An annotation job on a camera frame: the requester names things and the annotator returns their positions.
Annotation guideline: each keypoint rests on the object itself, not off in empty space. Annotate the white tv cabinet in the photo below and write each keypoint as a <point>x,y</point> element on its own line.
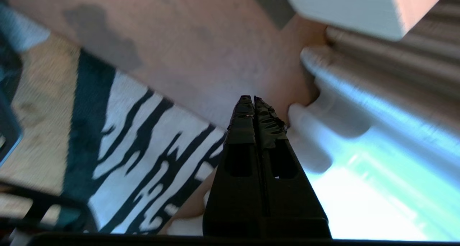
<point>359,9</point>

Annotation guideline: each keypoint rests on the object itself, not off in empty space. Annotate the black white zebra rug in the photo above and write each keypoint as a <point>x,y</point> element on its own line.
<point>151,156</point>

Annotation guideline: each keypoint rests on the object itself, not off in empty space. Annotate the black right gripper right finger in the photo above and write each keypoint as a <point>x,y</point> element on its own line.
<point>291,192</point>

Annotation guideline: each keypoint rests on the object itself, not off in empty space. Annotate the grey curtain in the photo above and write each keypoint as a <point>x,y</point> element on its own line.
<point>388,95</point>

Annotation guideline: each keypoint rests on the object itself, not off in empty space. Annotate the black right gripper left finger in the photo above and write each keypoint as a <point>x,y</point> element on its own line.
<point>237,188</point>

